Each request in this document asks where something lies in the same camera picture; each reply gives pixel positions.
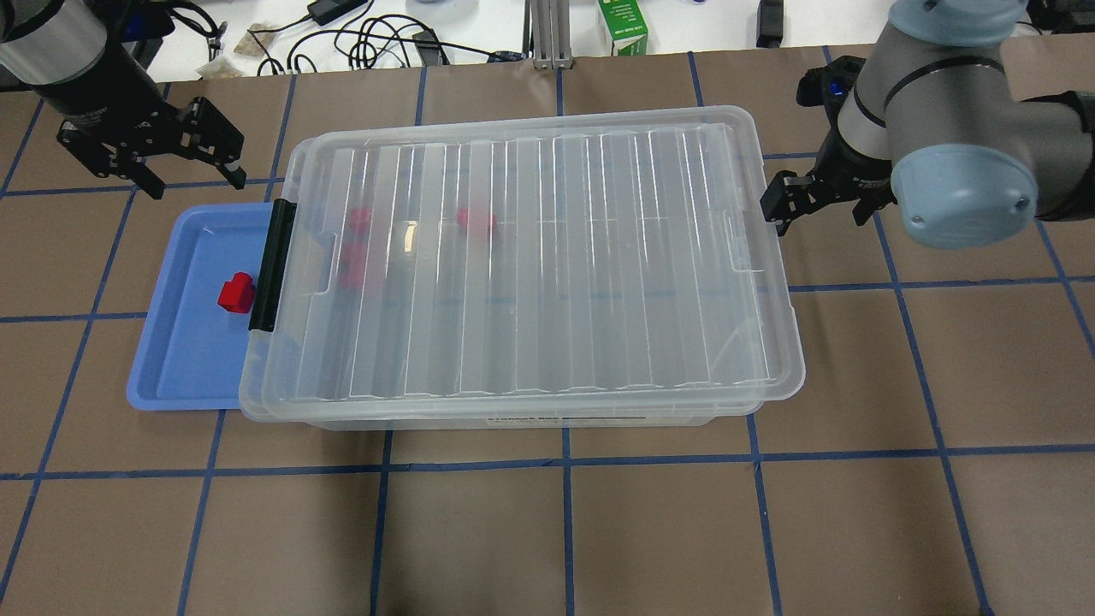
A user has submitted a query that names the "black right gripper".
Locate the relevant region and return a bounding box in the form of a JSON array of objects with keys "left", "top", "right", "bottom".
[{"left": 760, "top": 128, "right": 897, "bottom": 239}]

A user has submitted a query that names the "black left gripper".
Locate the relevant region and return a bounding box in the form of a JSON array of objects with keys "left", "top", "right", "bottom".
[{"left": 34, "top": 30, "right": 247, "bottom": 200}]

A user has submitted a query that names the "red block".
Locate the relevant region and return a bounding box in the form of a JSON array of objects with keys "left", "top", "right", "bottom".
[
  {"left": 336, "top": 263, "right": 366, "bottom": 293},
  {"left": 346, "top": 206, "right": 372, "bottom": 235},
  {"left": 216, "top": 270, "right": 257, "bottom": 313},
  {"left": 456, "top": 208, "right": 497, "bottom": 242}
]

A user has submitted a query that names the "clear plastic box lid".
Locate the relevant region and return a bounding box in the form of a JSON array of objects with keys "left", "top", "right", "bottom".
[{"left": 260, "top": 105, "right": 808, "bottom": 423}]

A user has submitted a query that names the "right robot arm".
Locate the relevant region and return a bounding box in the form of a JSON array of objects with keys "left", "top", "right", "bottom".
[{"left": 761, "top": 1, "right": 1092, "bottom": 249}]

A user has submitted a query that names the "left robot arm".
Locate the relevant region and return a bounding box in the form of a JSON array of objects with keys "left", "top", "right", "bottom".
[{"left": 1, "top": 1, "right": 247, "bottom": 198}]

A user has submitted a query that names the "blue plastic tray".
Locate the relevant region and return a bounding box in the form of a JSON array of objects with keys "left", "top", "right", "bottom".
[{"left": 127, "top": 204, "right": 270, "bottom": 411}]

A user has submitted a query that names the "clear plastic storage box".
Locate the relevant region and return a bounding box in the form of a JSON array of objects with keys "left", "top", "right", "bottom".
[{"left": 238, "top": 107, "right": 805, "bottom": 431}]

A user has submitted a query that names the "black power adapter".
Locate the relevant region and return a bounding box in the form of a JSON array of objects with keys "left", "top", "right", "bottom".
[{"left": 754, "top": 0, "right": 784, "bottom": 48}]

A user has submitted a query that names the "green white carton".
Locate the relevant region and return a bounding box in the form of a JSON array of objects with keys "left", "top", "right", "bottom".
[{"left": 595, "top": 0, "right": 650, "bottom": 57}]

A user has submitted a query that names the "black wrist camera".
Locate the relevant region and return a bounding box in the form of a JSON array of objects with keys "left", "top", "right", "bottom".
[{"left": 796, "top": 56, "right": 866, "bottom": 113}]

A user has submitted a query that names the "black box handle clip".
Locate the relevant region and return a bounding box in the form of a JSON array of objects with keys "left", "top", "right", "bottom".
[{"left": 249, "top": 198, "right": 298, "bottom": 332}]

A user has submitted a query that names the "aluminium frame post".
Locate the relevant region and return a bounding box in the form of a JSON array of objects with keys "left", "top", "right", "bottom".
[{"left": 523, "top": 0, "right": 574, "bottom": 71}]

